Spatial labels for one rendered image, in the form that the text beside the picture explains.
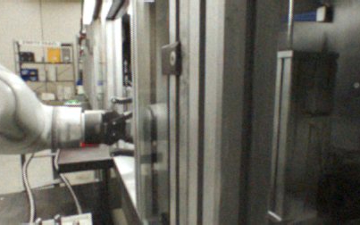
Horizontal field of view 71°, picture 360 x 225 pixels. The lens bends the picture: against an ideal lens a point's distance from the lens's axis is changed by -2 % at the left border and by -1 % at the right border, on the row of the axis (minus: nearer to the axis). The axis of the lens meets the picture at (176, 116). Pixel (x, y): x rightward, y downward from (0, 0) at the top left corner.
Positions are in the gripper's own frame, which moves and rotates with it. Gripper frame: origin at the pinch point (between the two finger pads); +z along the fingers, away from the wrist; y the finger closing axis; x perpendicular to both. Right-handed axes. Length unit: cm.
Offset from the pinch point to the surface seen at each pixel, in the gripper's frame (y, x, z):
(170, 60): 12.7, -37.4, -13.9
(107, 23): 26.2, 18.5, -13.9
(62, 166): -11.9, 9.8, -25.2
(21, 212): -35, 33, -39
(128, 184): -10.1, -9.1, -11.8
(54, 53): 65, 643, -81
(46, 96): -42, 637, -97
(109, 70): 13.0, 18.4, -13.0
